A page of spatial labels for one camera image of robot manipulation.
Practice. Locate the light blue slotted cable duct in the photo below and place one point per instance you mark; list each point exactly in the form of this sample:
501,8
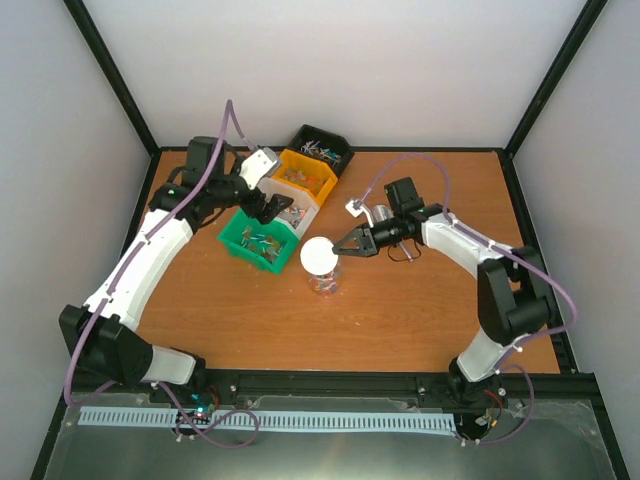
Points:
271,421

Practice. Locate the yellow candy bin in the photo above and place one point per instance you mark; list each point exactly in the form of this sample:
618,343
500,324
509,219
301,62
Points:
307,174

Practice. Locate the black candy bin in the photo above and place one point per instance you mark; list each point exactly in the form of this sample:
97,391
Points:
327,147

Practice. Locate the green candy bin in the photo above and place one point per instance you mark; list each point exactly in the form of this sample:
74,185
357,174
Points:
266,246

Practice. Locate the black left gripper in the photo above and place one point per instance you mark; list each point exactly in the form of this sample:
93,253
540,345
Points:
271,210

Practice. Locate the silver metal scoop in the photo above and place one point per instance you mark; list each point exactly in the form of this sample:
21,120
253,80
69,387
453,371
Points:
380,213

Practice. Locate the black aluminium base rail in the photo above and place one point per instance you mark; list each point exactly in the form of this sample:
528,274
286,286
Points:
427,390

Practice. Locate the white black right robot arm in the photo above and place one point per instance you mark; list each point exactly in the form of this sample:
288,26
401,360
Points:
514,300

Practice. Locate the white candy bin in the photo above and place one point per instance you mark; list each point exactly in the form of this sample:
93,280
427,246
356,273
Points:
300,214

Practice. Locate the black enclosure frame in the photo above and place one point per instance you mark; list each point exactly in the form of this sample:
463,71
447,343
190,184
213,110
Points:
522,349

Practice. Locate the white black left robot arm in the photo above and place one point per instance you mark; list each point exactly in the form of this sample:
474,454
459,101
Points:
101,334

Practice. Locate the clear plastic jar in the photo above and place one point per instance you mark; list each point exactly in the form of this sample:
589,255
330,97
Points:
326,284

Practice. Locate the round metal jar lid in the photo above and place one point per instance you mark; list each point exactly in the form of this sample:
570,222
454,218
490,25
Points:
317,256

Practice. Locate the grey metal front plate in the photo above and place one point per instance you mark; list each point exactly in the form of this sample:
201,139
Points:
554,440

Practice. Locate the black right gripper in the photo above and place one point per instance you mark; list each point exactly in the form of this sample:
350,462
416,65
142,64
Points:
365,242

